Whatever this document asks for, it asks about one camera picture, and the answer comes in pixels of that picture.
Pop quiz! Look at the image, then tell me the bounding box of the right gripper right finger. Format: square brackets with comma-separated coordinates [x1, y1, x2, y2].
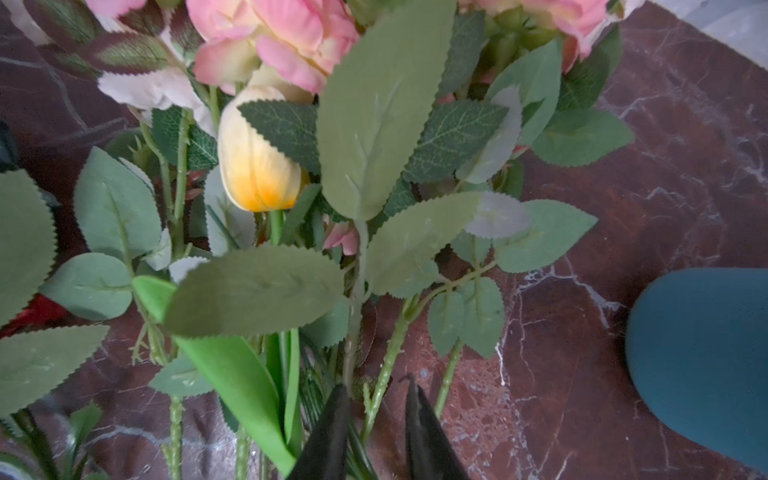
[404, 376, 469, 480]

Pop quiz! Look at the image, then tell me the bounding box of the pink rose bunch with leaves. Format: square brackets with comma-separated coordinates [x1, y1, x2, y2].
[164, 1, 637, 432]

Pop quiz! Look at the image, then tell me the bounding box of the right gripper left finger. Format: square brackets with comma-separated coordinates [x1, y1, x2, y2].
[287, 384, 350, 480]

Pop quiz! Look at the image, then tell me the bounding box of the yellow tulip stem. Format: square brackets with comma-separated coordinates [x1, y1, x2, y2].
[131, 83, 308, 478]

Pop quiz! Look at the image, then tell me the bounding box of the teal ceramic vase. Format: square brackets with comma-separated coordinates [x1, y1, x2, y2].
[625, 268, 767, 473]

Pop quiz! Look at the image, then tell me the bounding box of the red carnation stem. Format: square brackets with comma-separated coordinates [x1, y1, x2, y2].
[1, 294, 67, 338]

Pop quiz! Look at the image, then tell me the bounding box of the pink peach rose stem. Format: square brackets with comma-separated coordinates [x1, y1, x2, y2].
[0, 0, 361, 480]

